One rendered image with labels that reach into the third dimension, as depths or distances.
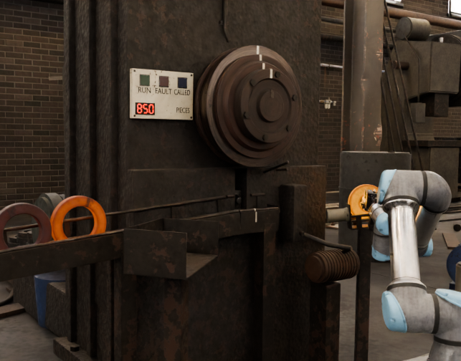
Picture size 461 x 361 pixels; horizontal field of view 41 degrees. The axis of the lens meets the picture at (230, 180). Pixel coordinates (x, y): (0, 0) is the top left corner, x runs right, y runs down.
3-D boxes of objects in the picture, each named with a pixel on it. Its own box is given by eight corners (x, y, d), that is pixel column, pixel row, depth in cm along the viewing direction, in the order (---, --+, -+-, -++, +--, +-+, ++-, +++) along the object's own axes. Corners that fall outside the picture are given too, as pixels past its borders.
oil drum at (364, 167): (322, 253, 529) (324, 150, 523) (369, 247, 563) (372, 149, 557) (375, 266, 481) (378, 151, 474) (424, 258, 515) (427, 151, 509)
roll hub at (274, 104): (232, 142, 230) (234, 66, 228) (290, 142, 246) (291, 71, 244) (241, 142, 225) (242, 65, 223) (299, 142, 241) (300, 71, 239)
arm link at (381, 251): (401, 263, 233) (404, 236, 230) (371, 261, 234) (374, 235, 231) (398, 254, 241) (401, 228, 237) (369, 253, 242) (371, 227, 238)
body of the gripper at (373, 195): (382, 188, 252) (389, 199, 240) (380, 208, 254) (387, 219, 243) (363, 188, 252) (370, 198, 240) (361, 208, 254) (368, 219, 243)
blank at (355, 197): (345, 186, 263) (348, 186, 260) (382, 182, 263) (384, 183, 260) (349, 222, 264) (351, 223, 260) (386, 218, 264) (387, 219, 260)
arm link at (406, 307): (441, 328, 174) (426, 163, 201) (387, 324, 175) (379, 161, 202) (431, 339, 185) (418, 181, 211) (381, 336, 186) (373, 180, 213)
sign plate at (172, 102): (129, 118, 225) (129, 68, 224) (190, 119, 240) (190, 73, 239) (132, 118, 223) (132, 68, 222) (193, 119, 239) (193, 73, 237)
